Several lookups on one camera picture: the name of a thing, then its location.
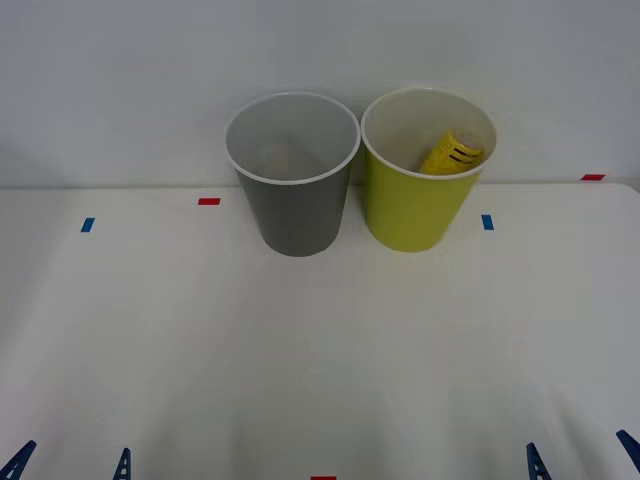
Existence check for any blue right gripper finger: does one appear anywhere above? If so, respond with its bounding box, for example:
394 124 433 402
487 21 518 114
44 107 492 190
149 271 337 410
615 429 640 480
525 441 550 480

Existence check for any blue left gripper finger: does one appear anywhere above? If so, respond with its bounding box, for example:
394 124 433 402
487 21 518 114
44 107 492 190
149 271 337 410
0 439 38 480
112 447 133 480

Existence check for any yellow bottle with black cap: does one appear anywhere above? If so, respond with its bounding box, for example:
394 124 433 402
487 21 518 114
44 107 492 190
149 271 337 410
418 128 487 176

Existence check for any yellow-green plastic waste bin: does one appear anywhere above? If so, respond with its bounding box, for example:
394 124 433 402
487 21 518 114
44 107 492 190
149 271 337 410
360 85 499 253

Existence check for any grey plastic waste bin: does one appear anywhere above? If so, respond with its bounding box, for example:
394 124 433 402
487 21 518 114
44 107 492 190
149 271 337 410
223 89 362 258

